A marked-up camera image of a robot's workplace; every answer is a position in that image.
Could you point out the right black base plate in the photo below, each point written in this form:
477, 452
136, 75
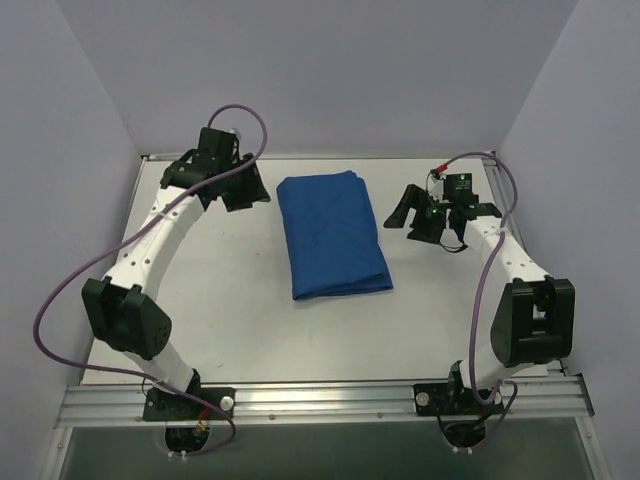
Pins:
432, 399

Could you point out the blue surgical drape cloth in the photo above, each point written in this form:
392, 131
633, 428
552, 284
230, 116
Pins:
331, 236

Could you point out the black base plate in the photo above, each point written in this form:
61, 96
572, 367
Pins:
432, 399
163, 406

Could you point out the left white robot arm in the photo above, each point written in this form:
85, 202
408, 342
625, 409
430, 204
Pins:
121, 307

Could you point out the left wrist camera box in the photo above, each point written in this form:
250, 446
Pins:
236, 134

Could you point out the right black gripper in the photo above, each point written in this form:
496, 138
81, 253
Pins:
430, 220

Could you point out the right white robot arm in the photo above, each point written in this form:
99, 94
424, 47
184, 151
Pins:
522, 315

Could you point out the aluminium front rail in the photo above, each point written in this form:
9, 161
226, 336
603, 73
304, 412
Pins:
553, 396

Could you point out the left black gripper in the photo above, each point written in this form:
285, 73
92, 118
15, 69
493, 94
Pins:
242, 185

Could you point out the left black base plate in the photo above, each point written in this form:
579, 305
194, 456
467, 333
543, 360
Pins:
163, 406

